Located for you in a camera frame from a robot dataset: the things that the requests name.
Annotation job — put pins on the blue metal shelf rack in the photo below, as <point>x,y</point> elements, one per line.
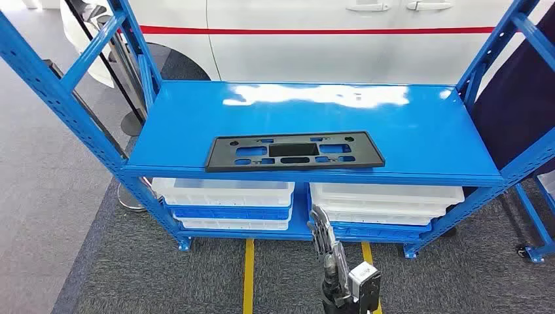
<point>303,112</point>

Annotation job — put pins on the person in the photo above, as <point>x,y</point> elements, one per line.
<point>511,108</point>

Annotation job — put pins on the white car with red stripe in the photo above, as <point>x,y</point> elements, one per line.
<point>303,56</point>

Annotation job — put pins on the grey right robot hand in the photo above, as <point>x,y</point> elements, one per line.
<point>327,242</point>

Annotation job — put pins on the black plastic plate frame part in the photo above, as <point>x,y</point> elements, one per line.
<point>217,160</point>

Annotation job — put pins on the white plastic tray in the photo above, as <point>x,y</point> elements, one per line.
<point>390,195</point>
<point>217,193</point>
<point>234,224</point>
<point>381,219</point>

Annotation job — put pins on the black stanchion pole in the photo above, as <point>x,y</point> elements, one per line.
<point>132,125</point>

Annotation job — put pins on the blue wheeled frame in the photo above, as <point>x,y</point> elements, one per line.
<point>540,253</point>

